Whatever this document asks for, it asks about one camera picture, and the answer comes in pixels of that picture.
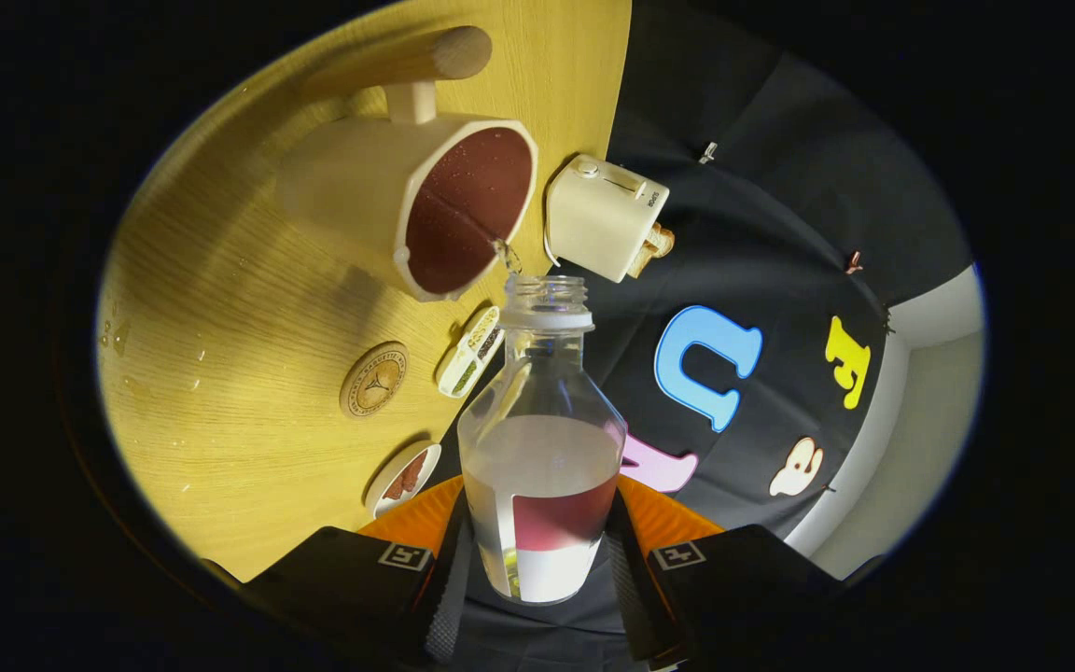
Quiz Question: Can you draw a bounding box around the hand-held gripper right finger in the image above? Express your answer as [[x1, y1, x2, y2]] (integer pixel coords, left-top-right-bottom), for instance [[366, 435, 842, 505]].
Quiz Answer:
[[607, 473, 884, 668]]

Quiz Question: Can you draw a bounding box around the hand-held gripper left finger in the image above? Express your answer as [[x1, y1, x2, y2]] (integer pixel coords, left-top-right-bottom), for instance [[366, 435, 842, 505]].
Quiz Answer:
[[239, 474, 475, 665]]

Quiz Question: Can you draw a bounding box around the clear juice bottle red label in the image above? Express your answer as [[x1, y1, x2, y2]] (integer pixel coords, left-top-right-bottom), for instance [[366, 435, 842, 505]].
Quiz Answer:
[[456, 275, 629, 606]]

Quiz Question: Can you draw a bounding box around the round wooden coaster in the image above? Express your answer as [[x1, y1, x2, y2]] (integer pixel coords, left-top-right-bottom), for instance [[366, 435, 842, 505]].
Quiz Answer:
[[339, 341, 410, 419]]

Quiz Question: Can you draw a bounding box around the cream cup wooden handle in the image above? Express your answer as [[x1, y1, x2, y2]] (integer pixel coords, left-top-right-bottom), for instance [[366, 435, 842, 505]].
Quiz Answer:
[[274, 25, 539, 303]]

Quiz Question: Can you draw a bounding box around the white round plate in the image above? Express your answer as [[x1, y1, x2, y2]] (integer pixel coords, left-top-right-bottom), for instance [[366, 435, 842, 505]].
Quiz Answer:
[[365, 442, 442, 518]]

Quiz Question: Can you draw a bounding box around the white divided seasoning dish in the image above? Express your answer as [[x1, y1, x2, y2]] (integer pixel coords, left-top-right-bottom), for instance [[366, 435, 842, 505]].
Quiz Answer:
[[436, 305, 506, 399]]

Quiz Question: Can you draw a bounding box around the wooden table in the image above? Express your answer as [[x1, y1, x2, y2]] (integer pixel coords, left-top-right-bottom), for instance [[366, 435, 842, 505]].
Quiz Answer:
[[94, 0, 634, 584]]

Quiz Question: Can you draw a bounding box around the cream toaster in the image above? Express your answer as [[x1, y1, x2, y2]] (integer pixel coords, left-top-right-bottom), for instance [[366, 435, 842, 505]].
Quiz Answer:
[[545, 154, 671, 283]]

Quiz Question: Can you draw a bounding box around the black backdrop cloth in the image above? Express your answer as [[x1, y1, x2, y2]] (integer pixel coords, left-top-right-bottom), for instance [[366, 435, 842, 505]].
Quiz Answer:
[[426, 0, 972, 665]]

